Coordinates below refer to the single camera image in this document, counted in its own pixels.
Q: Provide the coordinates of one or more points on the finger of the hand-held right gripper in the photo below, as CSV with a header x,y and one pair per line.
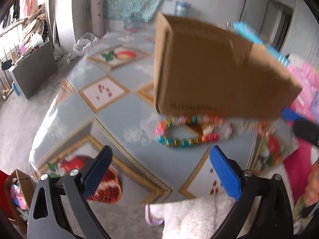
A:
x,y
306,129

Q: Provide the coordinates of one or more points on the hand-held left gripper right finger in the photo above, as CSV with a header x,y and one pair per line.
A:
x,y
225,174

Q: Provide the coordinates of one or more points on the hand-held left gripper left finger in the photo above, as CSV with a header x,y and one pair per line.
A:
x,y
97,174

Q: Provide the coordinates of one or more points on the brown cardboard box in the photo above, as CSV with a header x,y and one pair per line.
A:
x,y
211,74

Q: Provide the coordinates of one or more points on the pink blanket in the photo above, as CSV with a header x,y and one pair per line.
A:
x,y
307,79

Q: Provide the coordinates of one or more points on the white fleece clothing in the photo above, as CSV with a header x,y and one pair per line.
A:
x,y
194,216

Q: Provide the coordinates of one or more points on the small open cardboard box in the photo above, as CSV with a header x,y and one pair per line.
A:
x,y
23,186

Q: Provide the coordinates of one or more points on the light blue pillow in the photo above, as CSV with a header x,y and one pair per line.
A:
x,y
249,33

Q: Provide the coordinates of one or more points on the small blue container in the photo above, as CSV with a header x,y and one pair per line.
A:
x,y
17,89

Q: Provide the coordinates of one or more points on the grey flat board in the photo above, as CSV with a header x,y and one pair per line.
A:
x,y
35,72

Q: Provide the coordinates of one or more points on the white plastic bag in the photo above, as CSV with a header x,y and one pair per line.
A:
x,y
84,43

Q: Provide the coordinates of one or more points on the white door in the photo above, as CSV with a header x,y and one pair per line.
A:
x,y
254,5

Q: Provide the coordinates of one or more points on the white rolled paper tube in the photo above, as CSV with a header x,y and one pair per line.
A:
x,y
97,17

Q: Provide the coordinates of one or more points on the cluttered storage rack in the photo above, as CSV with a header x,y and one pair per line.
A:
x,y
30,22

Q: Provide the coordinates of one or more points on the blue water jug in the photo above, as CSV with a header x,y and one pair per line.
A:
x,y
182,8

